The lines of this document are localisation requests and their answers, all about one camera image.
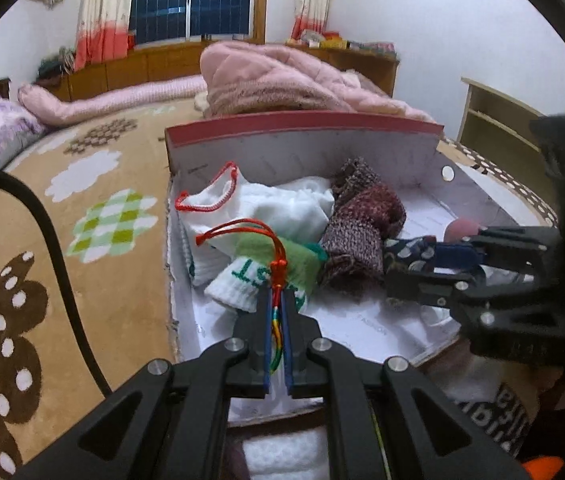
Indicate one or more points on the pink soft ball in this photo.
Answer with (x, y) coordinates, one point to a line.
(462, 230)

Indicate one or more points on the white fluffy sock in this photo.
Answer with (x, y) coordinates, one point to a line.
(282, 452)

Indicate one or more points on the dark patterned fabric pouch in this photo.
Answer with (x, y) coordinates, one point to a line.
(410, 254)

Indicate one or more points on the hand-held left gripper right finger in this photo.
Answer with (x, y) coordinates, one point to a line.
(290, 350)

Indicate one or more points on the white sock with black print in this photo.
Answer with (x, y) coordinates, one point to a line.
(502, 400)

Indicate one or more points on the green and white sock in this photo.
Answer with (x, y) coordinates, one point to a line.
(257, 272)

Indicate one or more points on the colourful items on ledge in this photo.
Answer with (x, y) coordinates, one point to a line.
(342, 42)

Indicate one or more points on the white sock with green cuff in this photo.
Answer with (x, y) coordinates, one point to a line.
(202, 260)

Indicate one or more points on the white cloth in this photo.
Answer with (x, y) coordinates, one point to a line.
(287, 207)

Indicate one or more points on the window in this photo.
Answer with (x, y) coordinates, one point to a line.
(192, 0)

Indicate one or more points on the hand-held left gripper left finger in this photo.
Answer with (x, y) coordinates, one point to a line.
(267, 345)

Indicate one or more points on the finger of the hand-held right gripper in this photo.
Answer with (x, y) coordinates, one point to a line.
(427, 287)
(457, 256)

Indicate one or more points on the pink fluffy quilt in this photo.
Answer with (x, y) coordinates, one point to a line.
(287, 80)

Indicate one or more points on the green items on ledge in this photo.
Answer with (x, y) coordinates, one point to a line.
(55, 62)

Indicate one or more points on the beige patterned bed blanket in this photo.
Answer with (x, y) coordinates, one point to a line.
(37, 240)

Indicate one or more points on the light wooden shelf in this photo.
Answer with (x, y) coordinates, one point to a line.
(502, 120)

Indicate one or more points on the pink bolster roll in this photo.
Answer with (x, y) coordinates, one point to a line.
(112, 101)

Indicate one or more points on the orange object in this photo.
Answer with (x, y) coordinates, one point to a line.
(542, 467)

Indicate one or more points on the red cardboard box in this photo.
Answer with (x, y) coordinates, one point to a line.
(287, 152)

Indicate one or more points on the white and red curtain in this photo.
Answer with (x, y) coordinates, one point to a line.
(312, 0)
(102, 20)

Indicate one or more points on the grey maroon knit sock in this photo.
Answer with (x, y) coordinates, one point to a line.
(357, 174)
(352, 260)

